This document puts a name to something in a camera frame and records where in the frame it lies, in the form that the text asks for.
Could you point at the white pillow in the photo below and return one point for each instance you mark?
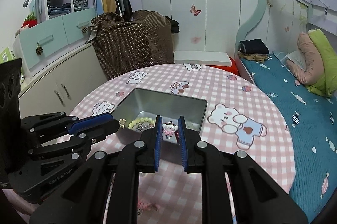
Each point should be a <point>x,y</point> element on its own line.
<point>292,58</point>

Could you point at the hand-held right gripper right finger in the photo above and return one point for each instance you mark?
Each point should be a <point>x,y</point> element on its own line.
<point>182,145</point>

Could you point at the folded dark clothes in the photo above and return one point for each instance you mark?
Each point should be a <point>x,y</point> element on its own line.
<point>254,46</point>

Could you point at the pink quilt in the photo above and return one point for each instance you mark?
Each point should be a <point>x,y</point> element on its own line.
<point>306,58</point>

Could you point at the brown dotted cloth cover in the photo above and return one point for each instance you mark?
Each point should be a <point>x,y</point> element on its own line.
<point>131,45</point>

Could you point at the pink charm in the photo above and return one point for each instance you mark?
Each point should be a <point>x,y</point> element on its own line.
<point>148,205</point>

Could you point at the small gold bow clip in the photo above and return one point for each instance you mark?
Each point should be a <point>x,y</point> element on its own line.
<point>122,124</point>

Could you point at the pale pink butterfly sticker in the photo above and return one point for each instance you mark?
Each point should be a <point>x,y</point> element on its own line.
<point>195,39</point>

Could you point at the pink checkered bear tablecloth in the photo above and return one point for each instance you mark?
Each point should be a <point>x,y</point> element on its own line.
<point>237,97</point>

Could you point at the mint green drawer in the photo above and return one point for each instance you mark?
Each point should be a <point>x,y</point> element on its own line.
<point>76,20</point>
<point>42,34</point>

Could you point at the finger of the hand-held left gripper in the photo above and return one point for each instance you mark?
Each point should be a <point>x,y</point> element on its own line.
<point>102,130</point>
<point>89,122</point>

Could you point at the folded blue jeans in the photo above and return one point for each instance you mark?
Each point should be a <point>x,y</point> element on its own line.
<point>59,11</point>

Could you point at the black garment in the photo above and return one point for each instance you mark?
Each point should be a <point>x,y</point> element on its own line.
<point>174,26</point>

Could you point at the green carton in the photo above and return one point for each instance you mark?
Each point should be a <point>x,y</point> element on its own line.
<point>6,54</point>

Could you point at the folded grey jeans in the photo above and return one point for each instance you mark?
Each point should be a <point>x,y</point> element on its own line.
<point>79,3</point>

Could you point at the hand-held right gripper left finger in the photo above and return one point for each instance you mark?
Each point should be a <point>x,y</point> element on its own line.
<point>157,145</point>

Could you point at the white board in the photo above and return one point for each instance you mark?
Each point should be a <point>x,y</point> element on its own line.
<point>202,57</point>

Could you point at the grey metal tin box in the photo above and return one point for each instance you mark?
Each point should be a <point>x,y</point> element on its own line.
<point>168,105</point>

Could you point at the folded tan garment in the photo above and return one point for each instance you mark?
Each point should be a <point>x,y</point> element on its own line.
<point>255,58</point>

